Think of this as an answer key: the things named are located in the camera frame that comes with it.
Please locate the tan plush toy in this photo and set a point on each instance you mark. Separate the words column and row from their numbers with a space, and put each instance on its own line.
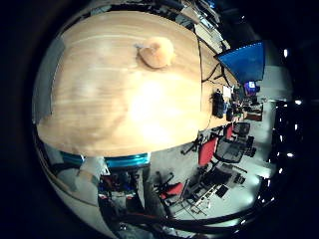
column 157, row 53

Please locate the red office chair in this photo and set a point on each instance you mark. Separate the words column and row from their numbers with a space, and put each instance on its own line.
column 173, row 190
column 207, row 151
column 229, row 131

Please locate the black device on desk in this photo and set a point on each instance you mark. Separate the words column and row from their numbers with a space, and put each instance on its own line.
column 218, row 105

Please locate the black mesh office chair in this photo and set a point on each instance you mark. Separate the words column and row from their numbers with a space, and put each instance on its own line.
column 230, row 151

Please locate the small lit screen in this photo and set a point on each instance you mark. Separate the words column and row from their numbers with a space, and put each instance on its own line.
column 251, row 87

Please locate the blue computer monitor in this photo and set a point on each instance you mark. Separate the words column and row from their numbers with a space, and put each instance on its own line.
column 245, row 61

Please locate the grey panel beside table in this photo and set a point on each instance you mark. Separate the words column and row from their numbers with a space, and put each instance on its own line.
column 48, row 83

